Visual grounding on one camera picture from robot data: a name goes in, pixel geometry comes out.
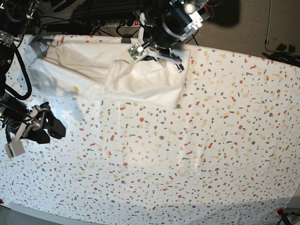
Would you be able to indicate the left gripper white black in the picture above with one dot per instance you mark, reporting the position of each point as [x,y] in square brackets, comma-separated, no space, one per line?
[160,31]

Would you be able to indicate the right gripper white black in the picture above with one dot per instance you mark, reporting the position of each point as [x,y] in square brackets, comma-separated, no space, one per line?
[34,124]

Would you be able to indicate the white printed T-shirt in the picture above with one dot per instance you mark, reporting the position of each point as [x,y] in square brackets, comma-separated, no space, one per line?
[103,70]

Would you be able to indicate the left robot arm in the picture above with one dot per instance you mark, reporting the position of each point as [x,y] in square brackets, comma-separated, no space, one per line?
[194,15]

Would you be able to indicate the black table clamp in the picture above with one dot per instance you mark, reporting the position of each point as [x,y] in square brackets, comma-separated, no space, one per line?
[126,39]

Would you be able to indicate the terrazzo patterned tablecloth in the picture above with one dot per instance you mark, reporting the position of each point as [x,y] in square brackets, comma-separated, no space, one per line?
[227,154]

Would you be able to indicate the white power strip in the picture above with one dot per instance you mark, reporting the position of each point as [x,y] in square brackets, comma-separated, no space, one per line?
[115,23]

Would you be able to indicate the red black corner clamp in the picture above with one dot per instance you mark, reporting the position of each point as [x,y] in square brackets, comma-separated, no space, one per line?
[283,217]

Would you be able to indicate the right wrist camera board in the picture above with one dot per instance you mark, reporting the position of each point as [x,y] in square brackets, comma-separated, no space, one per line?
[14,148]

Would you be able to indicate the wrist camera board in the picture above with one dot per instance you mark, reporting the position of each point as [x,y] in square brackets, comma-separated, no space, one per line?
[14,148]
[137,52]

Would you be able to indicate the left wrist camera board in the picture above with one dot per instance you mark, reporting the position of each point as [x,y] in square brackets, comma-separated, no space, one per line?
[137,52]

